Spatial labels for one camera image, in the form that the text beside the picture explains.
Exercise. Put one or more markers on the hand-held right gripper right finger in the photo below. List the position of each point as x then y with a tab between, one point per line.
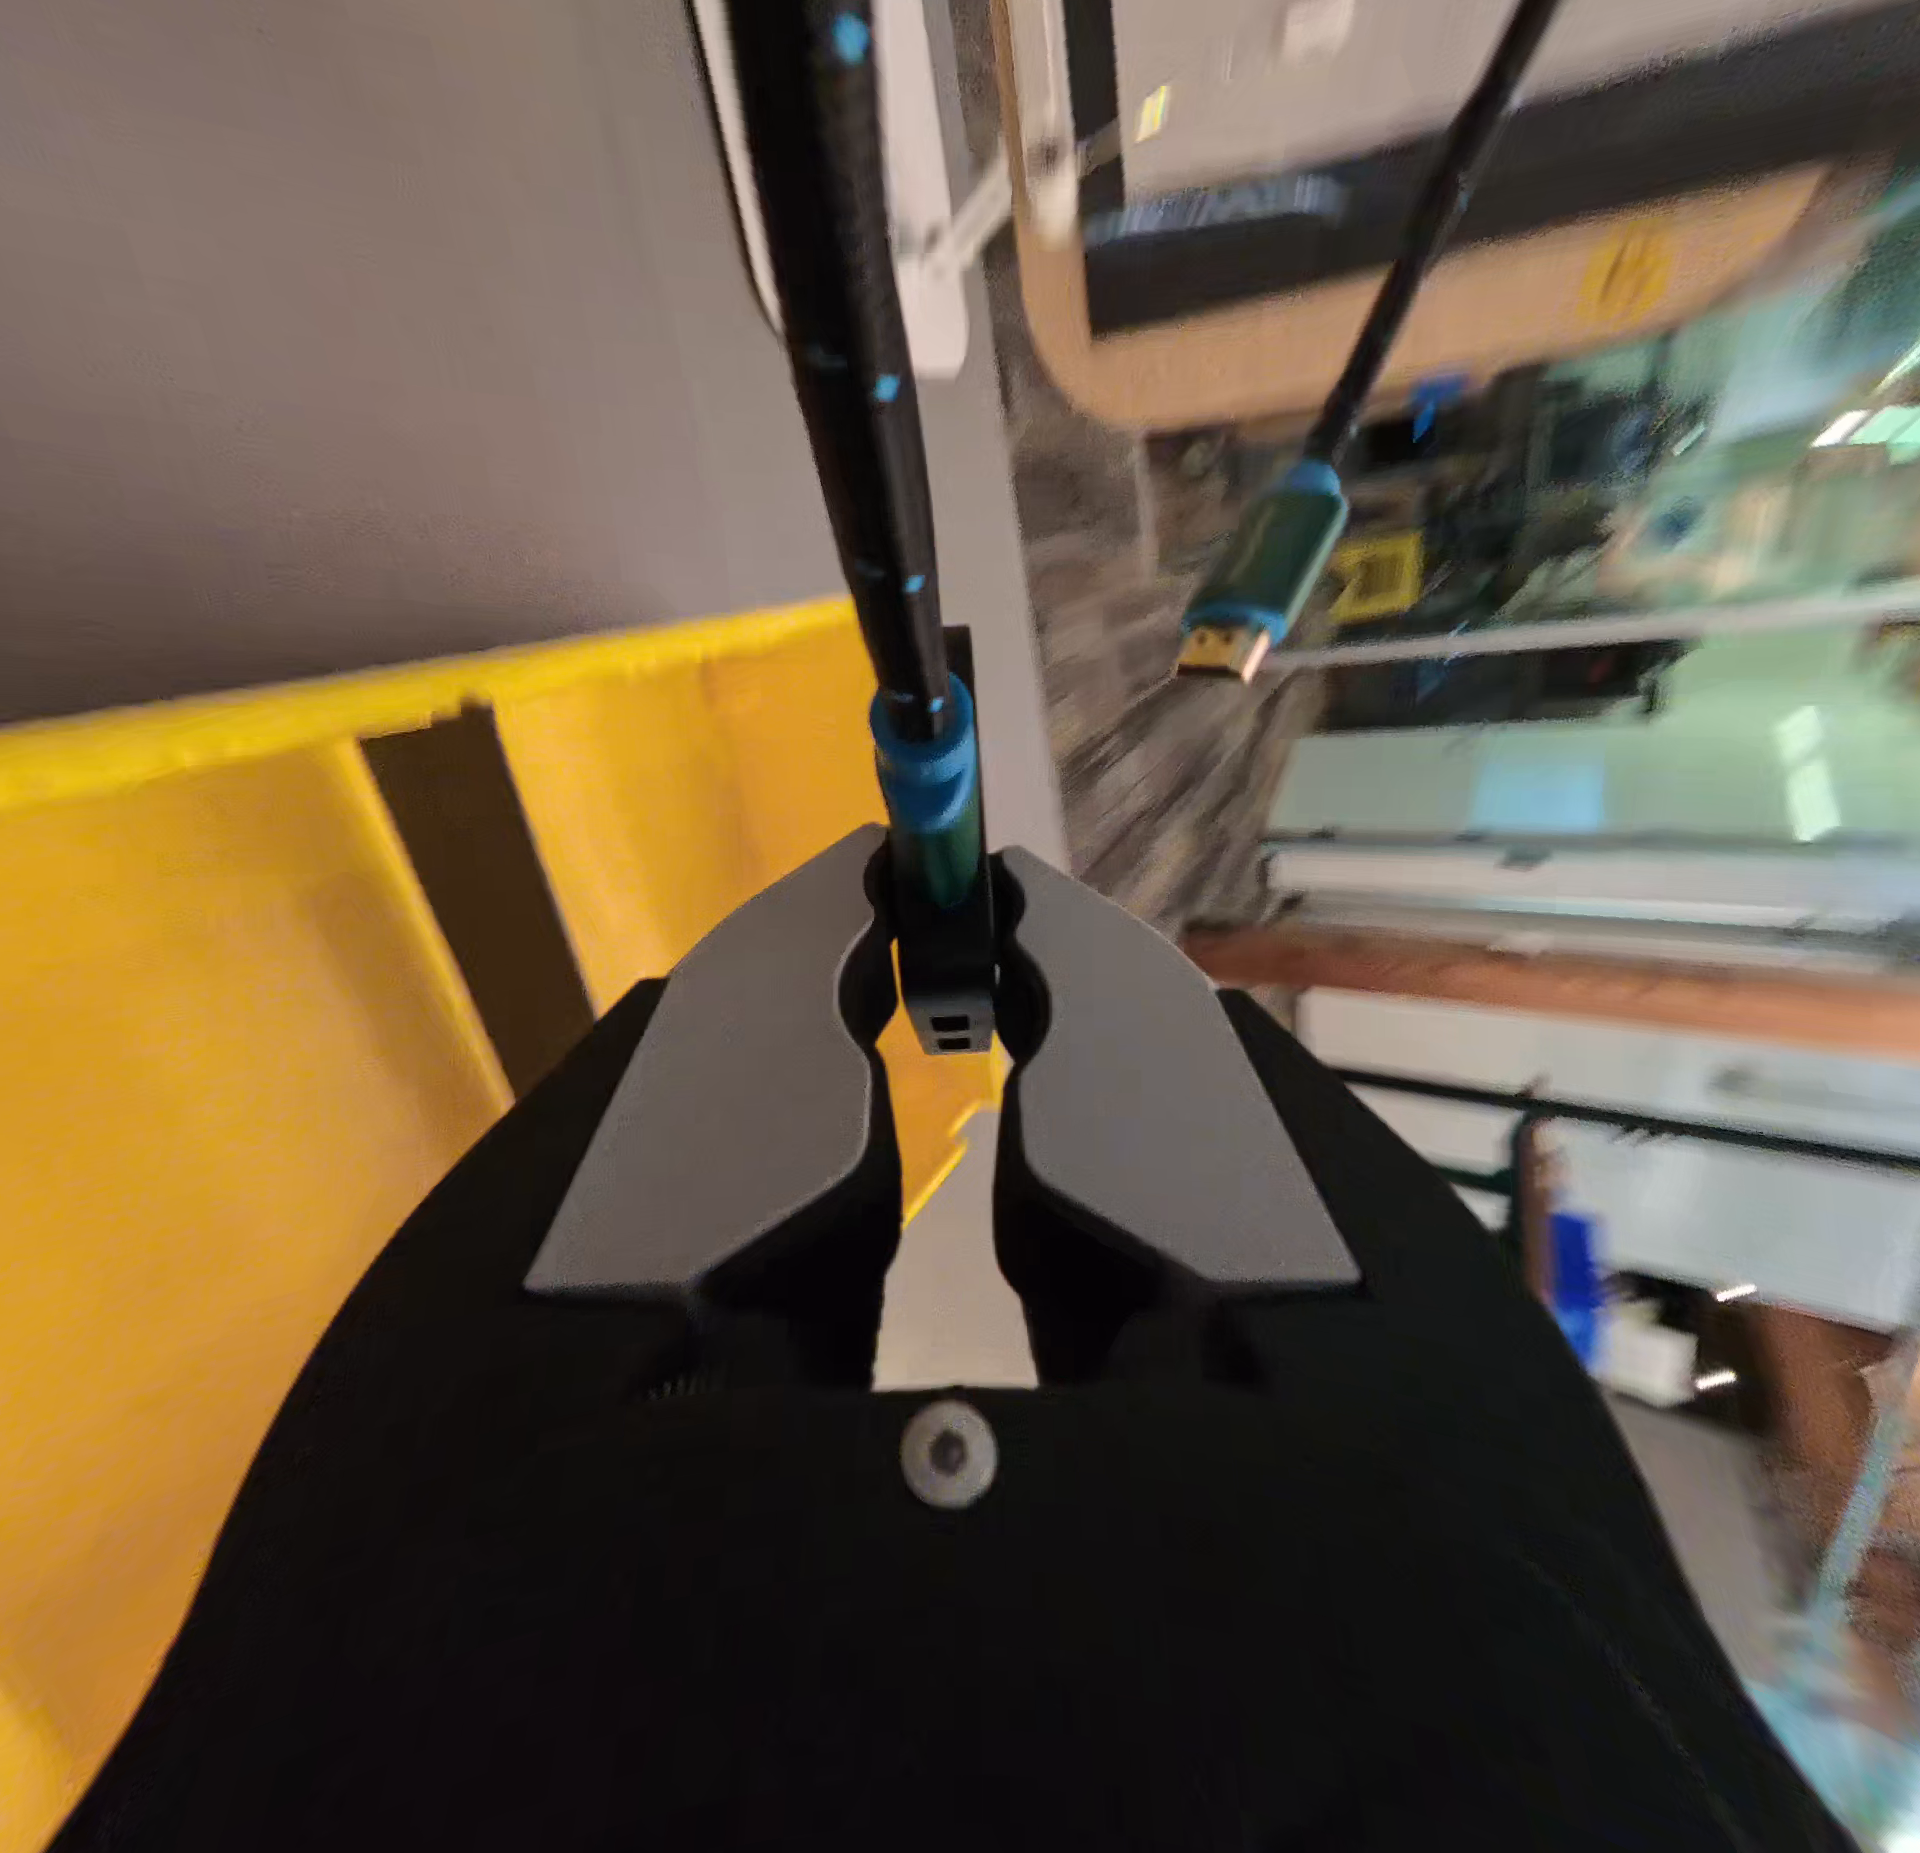
1170	1132

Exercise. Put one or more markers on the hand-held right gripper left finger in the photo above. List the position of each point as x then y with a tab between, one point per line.
720	1120

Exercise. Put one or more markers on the black hdmi adapter hub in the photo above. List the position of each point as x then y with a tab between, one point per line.
945	982

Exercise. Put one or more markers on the yellow plastic bin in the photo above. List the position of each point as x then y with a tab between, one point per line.
180	1132

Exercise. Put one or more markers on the black bin divider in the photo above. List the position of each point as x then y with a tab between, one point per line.
479	907

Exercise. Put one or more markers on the wooden beam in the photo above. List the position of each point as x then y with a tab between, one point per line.
1501	977

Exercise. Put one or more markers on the blue plastic bin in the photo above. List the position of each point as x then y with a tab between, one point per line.
1573	1270

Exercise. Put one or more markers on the black pole stand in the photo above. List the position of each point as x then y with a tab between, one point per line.
1650	1120

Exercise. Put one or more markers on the white carton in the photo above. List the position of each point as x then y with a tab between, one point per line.
1643	1352

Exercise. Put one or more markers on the small yellow box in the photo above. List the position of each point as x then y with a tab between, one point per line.
1402	552

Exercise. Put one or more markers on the rounded wooden panel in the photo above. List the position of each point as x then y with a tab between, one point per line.
1201	375

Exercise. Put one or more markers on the white display stand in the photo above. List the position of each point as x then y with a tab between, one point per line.
923	232

